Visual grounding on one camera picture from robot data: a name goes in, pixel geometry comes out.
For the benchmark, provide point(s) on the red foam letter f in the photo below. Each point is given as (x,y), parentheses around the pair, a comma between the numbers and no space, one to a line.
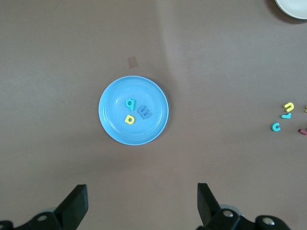
(302,131)

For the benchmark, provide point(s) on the beige plate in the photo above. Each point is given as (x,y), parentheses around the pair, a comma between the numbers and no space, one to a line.
(293,7)

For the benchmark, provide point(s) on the blue plate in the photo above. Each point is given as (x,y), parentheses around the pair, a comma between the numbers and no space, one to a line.
(153,131)

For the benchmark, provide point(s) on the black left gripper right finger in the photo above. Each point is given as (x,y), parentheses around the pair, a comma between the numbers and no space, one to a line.
(213,213)

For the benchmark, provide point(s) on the brown tape patch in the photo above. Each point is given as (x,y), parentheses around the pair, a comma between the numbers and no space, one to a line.
(132,61)

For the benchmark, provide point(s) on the yellow foam letter u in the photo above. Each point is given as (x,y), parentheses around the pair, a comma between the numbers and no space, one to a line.
(289,104)

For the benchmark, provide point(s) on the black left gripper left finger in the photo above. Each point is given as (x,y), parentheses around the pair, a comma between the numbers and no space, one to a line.
(69,210)

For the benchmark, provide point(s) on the teal foam letter r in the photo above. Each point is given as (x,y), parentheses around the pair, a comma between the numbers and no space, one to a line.
(285,116)

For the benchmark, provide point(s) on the blue foam letter m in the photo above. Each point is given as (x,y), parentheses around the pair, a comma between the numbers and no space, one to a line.
(145,113)

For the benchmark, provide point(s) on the yellow foam letter a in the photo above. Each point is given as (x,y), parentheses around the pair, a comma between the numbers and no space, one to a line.
(126,119)

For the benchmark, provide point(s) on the teal foam letter q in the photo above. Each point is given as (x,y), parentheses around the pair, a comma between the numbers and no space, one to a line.
(132,106)

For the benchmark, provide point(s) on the teal foam letter c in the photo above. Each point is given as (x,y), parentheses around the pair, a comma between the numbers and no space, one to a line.
(272,127)

